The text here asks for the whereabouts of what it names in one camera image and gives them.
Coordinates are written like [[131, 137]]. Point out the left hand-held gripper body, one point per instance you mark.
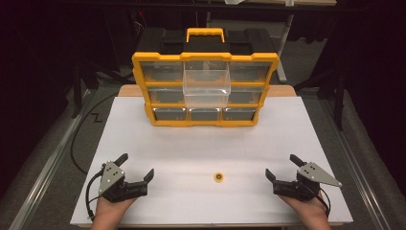
[[110, 179]]

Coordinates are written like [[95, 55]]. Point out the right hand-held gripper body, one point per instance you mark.
[[314, 174]]

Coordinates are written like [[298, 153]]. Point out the person's left hand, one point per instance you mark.
[[110, 211]]

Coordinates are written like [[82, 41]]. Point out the person's right hand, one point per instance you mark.
[[311, 211]]

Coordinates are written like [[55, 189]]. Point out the small yellow round part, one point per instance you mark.
[[215, 177]]

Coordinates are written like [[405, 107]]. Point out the set of closed clear drawers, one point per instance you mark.
[[169, 114]]

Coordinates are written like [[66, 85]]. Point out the dark metal stand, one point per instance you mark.
[[339, 99], [77, 89]]

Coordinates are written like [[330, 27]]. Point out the grey metal pole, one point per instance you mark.
[[282, 64]]

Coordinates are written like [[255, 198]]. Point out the open clear plastic drawer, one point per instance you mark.
[[207, 91]]

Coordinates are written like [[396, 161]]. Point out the yellow and black drawer cabinet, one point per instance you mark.
[[204, 56]]

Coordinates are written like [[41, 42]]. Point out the aluminium floor rail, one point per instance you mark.
[[357, 166], [48, 166]]

